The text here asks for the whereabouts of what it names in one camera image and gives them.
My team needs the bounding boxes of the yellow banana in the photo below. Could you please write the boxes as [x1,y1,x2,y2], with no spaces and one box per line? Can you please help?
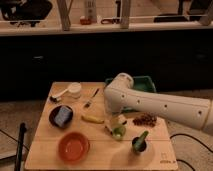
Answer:
[81,115,104,124]

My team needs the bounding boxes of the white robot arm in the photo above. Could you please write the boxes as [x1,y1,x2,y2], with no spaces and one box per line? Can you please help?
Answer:
[104,73,213,136]

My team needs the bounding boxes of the red bowl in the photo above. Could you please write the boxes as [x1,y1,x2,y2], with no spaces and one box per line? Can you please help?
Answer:
[57,132,90,165]

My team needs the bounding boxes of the metal fork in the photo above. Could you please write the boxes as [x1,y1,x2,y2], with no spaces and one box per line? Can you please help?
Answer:
[83,88,99,108]

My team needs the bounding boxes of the white measuring scoop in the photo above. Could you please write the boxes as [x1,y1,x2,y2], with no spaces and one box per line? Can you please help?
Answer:
[50,82,82,102]

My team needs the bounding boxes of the green plastic tray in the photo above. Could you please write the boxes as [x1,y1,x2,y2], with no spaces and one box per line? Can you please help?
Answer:
[104,75,158,114]

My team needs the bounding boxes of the green cup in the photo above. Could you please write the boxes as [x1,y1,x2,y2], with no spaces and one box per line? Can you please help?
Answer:
[112,124,126,140]

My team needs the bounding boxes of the blue grey sponge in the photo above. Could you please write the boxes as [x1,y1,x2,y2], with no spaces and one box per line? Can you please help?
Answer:
[54,106,71,127]

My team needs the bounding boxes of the brown nut pile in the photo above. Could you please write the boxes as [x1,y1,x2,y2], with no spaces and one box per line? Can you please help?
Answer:
[133,114,157,127]

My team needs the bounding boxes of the green pestle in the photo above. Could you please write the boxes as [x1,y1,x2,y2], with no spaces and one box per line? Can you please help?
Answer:
[136,131,149,145]

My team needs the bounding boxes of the black pole left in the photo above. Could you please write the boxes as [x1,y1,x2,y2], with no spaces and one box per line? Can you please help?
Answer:
[14,123,26,171]

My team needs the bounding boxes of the black office chair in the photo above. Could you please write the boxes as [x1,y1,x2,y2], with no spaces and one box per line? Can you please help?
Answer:
[0,0,53,27]

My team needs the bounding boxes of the black floor cable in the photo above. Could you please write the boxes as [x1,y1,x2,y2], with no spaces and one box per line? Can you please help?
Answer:
[169,132,213,171]

